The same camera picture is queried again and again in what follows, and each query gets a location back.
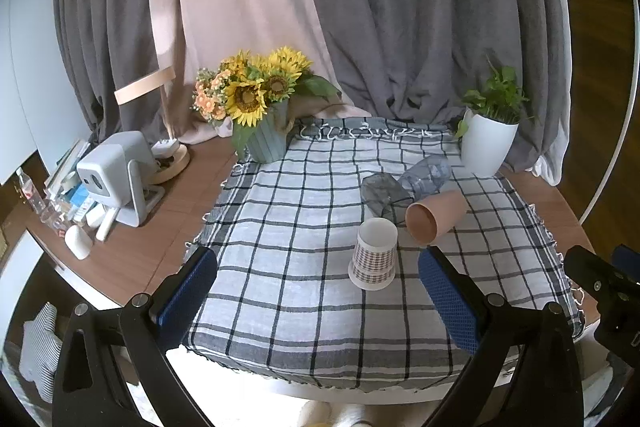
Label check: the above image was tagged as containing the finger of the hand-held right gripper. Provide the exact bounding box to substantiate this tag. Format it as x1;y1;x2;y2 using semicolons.
564;245;640;308

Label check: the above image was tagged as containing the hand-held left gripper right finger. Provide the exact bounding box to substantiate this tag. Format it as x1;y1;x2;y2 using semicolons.
418;246;585;427

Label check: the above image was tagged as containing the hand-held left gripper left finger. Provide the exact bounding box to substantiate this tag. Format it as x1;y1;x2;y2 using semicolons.
52;247;219;427

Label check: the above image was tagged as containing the pink cup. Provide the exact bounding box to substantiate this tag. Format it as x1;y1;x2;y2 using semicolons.
405;189;468;244

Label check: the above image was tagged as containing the patterned paper cup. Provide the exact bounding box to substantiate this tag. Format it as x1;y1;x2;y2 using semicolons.
348;217;399;291

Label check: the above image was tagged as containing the grey transparent plastic cup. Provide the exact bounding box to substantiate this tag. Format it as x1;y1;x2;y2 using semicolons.
361;173;416;224

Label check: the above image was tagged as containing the clear transparent plastic cup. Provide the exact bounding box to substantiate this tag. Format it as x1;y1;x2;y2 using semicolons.
398;155;453;200

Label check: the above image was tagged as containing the white remote control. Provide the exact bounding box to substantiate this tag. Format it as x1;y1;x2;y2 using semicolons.
95;207;118;242

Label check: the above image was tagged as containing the checked tablecloth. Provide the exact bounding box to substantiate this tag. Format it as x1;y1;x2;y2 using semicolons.
182;117;586;393

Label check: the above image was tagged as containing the white computer mouse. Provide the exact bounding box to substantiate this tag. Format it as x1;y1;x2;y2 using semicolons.
65;223;92;260

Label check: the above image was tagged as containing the wooden desk lamp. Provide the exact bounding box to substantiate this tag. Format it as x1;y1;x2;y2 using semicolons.
114;66;192;185

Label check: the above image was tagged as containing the white power adapter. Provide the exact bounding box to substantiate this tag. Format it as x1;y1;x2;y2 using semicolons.
151;138;180;158

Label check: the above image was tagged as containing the white projector on stand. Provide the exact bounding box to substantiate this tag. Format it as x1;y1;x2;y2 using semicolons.
76;131;166;228

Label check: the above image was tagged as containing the striped star pillow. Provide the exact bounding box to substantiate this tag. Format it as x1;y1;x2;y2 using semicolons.
19;302;63;400

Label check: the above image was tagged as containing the white curved pole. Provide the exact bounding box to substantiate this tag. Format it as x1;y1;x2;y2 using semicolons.
577;0;640;228

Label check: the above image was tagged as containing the white plant pot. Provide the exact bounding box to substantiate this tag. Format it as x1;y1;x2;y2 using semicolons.
460;107;520;176

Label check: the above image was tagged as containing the stack of books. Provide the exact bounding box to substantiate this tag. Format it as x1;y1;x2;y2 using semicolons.
44;139;93;208

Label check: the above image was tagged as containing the ribbed teal vase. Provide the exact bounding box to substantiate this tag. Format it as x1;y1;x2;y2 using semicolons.
246;99;291;164

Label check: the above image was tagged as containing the clear plastic bottle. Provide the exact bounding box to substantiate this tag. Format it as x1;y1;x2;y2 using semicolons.
15;167;48;219

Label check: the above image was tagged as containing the green potted plant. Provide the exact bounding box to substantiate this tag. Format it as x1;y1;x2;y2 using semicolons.
454;57;533;140

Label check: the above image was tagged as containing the sunflower bouquet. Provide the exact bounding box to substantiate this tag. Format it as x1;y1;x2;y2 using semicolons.
191;46;343;158

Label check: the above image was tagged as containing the grey curtain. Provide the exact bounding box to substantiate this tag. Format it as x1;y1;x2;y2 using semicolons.
292;0;573;188
52;0;188;142

